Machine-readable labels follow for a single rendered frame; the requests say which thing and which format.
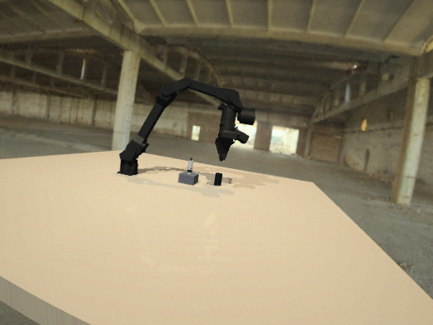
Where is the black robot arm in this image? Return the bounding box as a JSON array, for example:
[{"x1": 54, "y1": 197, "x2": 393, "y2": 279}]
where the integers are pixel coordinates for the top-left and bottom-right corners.
[{"x1": 117, "y1": 77, "x2": 256, "y2": 176}]

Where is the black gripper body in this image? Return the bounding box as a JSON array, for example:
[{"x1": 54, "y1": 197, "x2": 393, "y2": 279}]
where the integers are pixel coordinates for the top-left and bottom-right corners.
[{"x1": 215, "y1": 119, "x2": 238, "y2": 144}]

